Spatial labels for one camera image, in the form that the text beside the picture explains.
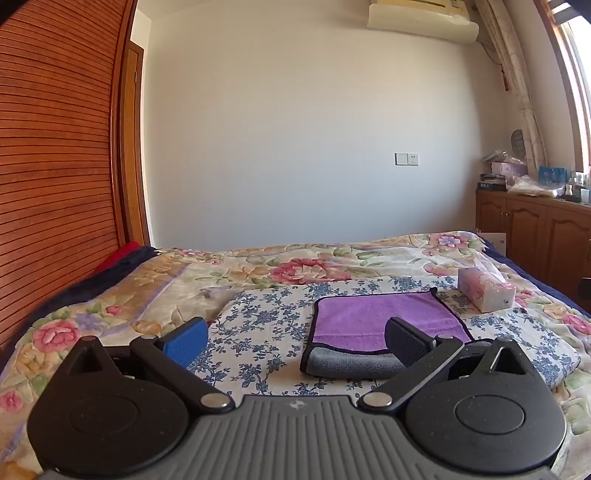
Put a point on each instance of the blue printed box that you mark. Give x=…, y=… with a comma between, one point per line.
x=552, y=174

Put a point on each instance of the wooden cabinet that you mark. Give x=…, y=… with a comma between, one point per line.
x=531, y=230

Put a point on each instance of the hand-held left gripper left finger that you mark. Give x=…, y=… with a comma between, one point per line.
x=187, y=341

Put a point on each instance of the wooden door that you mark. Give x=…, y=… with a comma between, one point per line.
x=134, y=152

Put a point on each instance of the wooden window frame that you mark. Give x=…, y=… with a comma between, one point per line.
x=565, y=78

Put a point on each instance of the purple and grey towel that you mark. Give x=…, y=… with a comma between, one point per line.
x=364, y=318

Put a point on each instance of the colourful floral quilt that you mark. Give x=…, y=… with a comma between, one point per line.
x=295, y=265

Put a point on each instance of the blue floral white cloth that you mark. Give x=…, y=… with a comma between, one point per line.
x=263, y=332

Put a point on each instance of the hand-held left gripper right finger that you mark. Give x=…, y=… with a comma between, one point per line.
x=406, y=342

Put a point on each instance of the stack of dark books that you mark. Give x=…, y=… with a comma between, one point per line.
x=491, y=181

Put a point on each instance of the red curtain tassel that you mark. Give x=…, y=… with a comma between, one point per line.
x=505, y=78

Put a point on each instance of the white cardboard carton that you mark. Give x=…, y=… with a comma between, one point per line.
x=493, y=241

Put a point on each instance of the pink patterned box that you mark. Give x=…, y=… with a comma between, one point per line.
x=508, y=170

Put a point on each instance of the pink floral tissue box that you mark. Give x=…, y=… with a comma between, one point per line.
x=487, y=288

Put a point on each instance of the clear plastic bag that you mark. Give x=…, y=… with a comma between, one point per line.
x=535, y=187

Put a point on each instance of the white wall socket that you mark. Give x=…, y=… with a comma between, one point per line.
x=407, y=158

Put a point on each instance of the patterned beige curtain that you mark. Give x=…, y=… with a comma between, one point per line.
x=519, y=78

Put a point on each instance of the white air conditioner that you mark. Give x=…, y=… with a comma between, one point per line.
x=422, y=21

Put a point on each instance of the red cloth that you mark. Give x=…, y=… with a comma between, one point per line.
x=121, y=256

